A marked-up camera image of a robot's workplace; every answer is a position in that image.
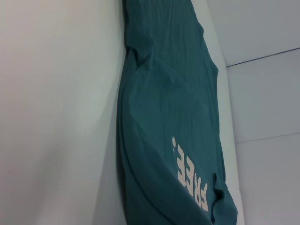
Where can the blue shirt with FREE print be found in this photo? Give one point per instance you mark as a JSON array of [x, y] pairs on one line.
[[168, 105]]

